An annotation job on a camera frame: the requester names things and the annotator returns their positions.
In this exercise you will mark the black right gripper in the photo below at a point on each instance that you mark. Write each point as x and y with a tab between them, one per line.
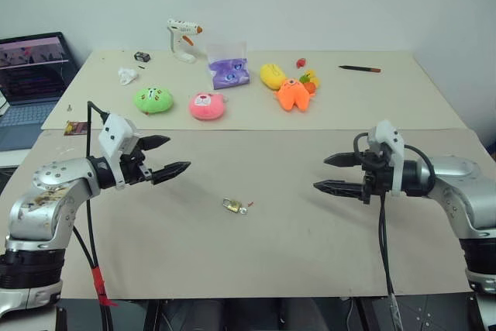
374	180

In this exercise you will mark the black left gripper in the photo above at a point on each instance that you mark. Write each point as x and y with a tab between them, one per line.
131	170

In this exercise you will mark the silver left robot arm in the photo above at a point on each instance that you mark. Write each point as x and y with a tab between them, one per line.
46	199

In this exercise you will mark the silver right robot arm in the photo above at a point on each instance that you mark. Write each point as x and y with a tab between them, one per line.
461	191

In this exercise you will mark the green round plush toy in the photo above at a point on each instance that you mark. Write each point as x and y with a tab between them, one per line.
153	100

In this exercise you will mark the pink round plush toy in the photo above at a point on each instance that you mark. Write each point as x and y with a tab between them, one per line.
206	106

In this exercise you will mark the small brass padlock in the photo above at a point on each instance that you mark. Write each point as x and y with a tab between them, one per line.
231	205

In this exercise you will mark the crumpled white tissue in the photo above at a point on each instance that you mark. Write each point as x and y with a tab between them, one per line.
127	75

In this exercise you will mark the orange one-eyed plush monster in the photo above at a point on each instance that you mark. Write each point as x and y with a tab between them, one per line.
293	95

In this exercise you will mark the red yellow foil packet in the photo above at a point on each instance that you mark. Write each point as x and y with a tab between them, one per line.
76	128

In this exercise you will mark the small yellow green orange plush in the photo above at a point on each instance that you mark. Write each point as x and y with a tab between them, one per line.
311	80

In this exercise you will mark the small black box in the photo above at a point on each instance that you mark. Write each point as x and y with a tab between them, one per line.
142	56

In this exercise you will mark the black pen with red end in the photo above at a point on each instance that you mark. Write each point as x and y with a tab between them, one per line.
358	68

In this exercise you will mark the purple plush in plastic bag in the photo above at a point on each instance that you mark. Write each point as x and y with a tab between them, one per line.
228	69

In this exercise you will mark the white glue gun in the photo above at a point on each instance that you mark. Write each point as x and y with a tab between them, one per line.
180	42

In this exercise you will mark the small red plush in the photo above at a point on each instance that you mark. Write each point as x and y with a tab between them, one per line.
301	62

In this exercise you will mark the yellow plush toy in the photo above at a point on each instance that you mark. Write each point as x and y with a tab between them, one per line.
272	76

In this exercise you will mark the open laptop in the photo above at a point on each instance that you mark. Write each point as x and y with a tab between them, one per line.
27	83

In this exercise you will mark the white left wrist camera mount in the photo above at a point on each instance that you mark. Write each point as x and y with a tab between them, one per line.
114	133

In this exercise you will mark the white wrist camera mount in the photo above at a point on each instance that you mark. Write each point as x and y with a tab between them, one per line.
391	141
114	133

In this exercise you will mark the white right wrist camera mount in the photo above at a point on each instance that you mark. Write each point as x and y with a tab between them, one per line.
391	141

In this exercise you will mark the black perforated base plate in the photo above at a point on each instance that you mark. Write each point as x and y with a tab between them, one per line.
426	313

